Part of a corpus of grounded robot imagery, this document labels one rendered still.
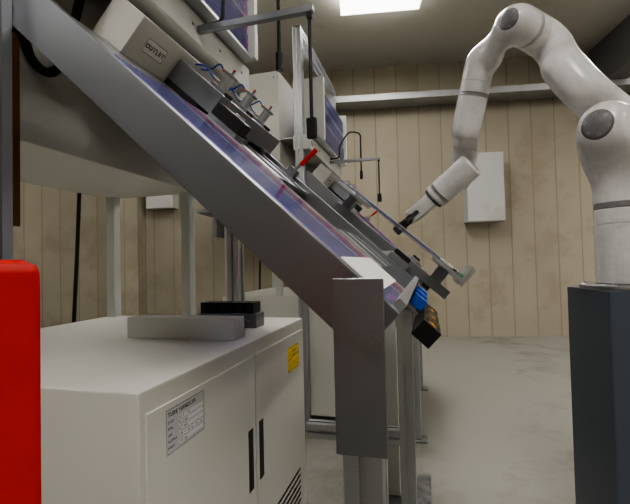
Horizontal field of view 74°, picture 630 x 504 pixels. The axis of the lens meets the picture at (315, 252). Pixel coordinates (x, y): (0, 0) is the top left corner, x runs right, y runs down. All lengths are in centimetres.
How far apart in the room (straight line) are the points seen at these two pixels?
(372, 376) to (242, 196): 24
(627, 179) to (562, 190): 367
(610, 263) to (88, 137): 118
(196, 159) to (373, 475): 39
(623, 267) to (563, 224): 365
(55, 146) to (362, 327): 72
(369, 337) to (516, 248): 423
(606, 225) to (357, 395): 86
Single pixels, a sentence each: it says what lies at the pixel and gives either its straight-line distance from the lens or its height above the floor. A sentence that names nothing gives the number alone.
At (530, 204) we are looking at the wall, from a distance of 468.
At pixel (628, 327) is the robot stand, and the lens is 111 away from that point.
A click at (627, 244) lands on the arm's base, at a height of 80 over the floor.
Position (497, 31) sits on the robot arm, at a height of 139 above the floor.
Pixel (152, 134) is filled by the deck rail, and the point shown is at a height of 94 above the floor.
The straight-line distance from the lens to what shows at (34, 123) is 93.
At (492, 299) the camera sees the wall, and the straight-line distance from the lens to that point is 454.
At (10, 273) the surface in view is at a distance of 20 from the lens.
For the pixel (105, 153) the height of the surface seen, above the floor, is 103.
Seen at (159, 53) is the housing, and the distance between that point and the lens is 96.
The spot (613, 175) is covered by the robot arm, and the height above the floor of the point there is 96.
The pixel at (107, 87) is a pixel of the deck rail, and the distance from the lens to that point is 63.
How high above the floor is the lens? 78
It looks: 1 degrees up
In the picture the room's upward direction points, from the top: 1 degrees counter-clockwise
